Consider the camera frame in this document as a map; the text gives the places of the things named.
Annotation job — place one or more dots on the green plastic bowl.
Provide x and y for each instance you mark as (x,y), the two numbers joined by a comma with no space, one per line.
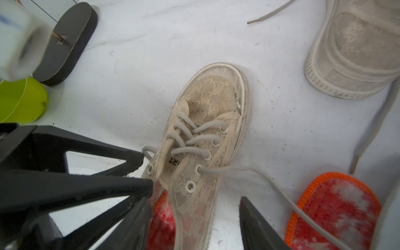
(23,101)

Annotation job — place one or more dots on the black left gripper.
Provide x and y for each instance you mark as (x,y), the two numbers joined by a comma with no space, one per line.
(30,227)

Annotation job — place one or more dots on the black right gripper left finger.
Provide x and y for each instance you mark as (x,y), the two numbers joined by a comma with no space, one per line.
(125,226)

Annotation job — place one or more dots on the dark oval stand base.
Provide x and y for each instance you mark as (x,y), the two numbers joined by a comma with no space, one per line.
(76,27)

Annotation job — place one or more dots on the scrolled metal wire stand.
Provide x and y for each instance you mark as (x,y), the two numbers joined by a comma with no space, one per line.
(54,34)

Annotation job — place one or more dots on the red translucent shoe insole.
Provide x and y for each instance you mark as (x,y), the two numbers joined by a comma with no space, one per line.
(340,204)

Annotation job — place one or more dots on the beige sneaker red label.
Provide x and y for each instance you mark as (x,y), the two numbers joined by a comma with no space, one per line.
(355,55)
(204,132)

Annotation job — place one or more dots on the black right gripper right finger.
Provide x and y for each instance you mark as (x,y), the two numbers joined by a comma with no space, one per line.
(257,233)

